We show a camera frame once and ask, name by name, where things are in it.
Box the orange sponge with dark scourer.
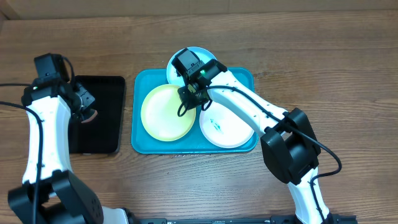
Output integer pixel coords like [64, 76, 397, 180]
[81, 109, 98, 123]

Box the white plate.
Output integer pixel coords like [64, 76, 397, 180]
[199, 103, 254, 149]

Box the yellow-green plate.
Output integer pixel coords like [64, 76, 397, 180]
[141, 84, 197, 142]

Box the teal plastic tray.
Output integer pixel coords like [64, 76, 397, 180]
[131, 68, 259, 154]

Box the black plastic tray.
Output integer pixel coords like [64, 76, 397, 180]
[68, 75, 126, 154]

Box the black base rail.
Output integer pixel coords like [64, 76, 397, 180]
[121, 214, 358, 224]

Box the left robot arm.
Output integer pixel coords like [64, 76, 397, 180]
[8, 80, 138, 223]

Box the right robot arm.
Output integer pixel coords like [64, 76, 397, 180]
[172, 58, 330, 223]

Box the light blue plate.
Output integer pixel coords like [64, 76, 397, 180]
[166, 47, 216, 87]

